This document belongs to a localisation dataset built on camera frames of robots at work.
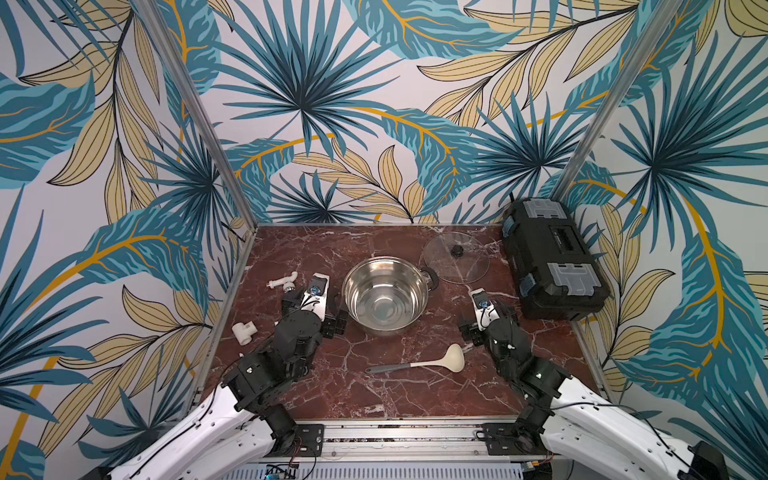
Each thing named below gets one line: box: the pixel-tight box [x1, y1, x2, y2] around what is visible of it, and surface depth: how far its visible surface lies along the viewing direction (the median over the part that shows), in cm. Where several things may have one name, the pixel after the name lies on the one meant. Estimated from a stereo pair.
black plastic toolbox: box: [502, 198, 611, 321], surface depth 92 cm
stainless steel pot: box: [341, 256, 439, 335], surface depth 95 cm
